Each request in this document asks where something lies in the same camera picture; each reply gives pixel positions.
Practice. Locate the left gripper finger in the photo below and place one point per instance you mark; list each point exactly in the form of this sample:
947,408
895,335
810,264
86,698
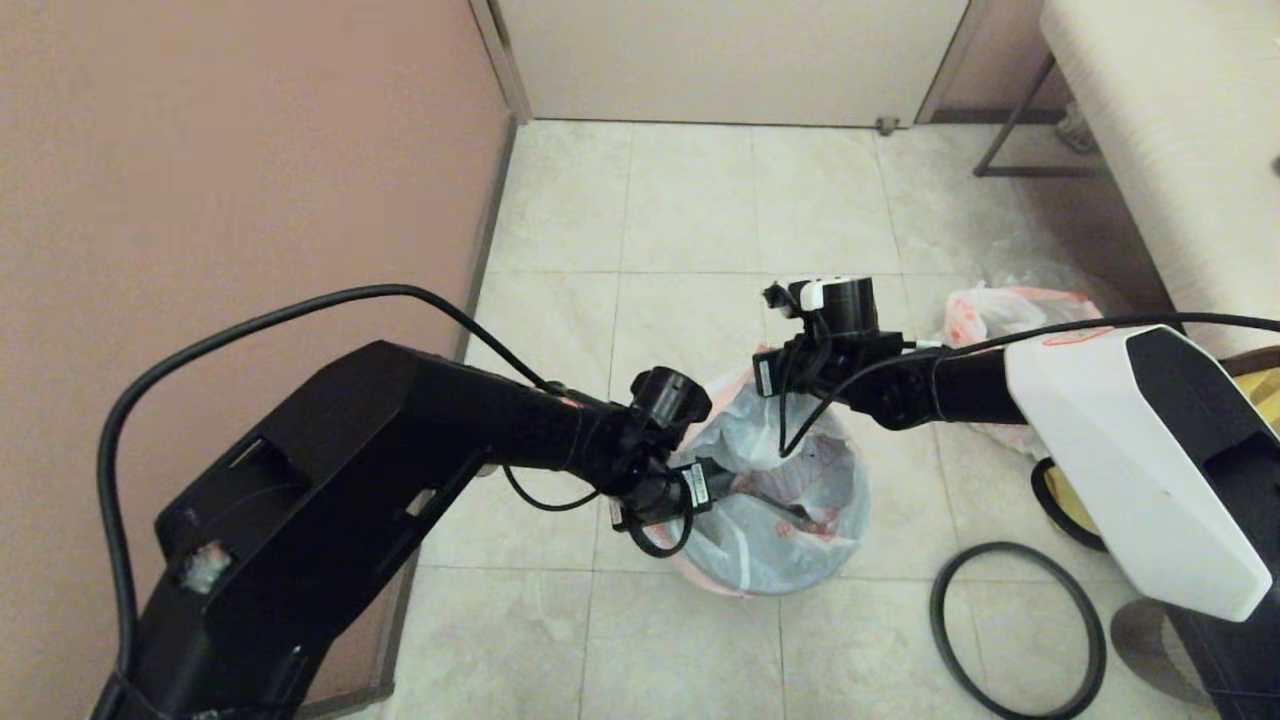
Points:
726,483

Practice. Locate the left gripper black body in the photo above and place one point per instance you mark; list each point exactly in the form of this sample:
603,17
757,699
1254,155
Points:
655,490

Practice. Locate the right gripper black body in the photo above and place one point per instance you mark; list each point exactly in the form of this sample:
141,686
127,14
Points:
880,375

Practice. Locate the white cartoon-print plastic bag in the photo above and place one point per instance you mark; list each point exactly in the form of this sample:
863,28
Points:
780,540

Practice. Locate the used white red-print trash bag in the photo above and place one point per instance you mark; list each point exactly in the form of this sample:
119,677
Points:
980,310

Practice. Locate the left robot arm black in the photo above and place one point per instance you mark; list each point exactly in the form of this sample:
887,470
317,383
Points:
350,480

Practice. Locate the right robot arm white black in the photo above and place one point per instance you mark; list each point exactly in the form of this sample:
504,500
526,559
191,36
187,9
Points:
1150,450

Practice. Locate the yellow fabric tote bag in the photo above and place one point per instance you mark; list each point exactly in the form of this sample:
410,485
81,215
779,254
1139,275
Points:
1075,505

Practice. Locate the small clear plastic item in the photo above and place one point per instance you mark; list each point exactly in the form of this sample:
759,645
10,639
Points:
1075,135

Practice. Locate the beige door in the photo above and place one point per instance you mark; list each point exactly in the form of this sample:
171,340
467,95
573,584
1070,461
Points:
730,60

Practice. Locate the grey ribbed cylinder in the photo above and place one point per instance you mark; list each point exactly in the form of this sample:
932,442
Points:
1140,640

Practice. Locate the white wood-grain table top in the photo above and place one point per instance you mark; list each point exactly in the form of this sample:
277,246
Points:
1180,150

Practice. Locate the right wrist camera black cylinder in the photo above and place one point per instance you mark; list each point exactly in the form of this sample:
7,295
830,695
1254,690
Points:
850,305

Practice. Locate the wrist camera black cylinder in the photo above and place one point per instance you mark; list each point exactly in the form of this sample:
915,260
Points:
850,305
670,400

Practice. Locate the left wrist camera black cylinder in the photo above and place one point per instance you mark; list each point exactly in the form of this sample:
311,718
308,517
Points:
670,400

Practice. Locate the dark metal table frame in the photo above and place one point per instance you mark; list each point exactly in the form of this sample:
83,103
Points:
1030,174

